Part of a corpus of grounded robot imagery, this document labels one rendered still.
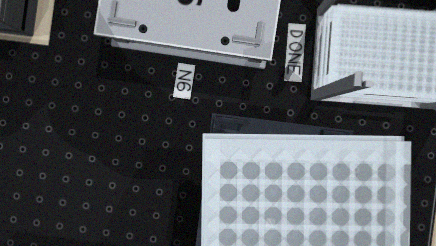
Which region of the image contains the white n6 label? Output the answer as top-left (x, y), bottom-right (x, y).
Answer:
top-left (173, 63), bottom-right (195, 99)

